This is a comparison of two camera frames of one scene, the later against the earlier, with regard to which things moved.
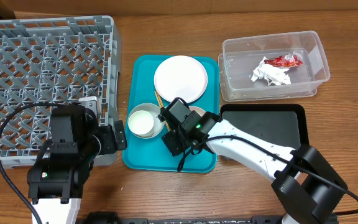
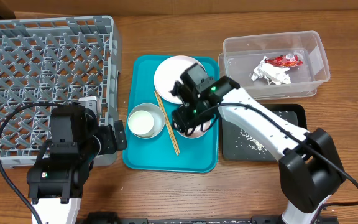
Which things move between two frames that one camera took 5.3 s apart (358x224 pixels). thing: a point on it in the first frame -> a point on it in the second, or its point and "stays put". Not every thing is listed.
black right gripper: (173, 143) -> (183, 121)
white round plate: (181, 77) stays put
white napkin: (272, 74) stays put
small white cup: (141, 122) stays put
